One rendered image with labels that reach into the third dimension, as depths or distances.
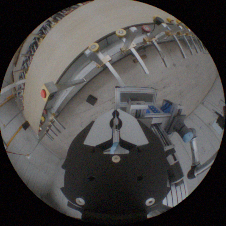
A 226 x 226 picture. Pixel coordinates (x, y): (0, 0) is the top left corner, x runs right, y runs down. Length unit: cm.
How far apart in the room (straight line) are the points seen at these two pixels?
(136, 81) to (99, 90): 79
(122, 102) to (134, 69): 73
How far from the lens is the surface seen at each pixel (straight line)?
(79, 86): 83
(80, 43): 68
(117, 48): 88
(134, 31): 40
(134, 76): 148
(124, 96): 128
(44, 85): 38
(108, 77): 143
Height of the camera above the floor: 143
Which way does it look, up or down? 61 degrees down
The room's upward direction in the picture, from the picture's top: 176 degrees counter-clockwise
